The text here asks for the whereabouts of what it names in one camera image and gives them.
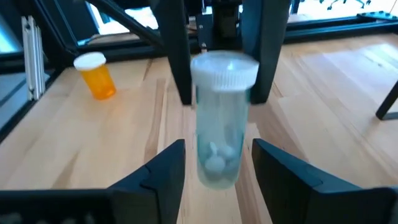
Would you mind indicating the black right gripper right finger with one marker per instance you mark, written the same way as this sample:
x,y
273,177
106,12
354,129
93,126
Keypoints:
x,y
311,202

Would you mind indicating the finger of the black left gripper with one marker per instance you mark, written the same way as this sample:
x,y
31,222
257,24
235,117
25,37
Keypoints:
x,y
175,46
267,37

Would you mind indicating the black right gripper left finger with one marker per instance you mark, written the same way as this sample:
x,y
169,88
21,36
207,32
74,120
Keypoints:
x,y
140,199

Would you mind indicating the white bottle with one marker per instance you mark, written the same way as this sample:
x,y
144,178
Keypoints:
x,y
220,124

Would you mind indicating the silver aluminium extrusion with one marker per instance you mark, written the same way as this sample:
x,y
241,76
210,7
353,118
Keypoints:
x,y
32,59

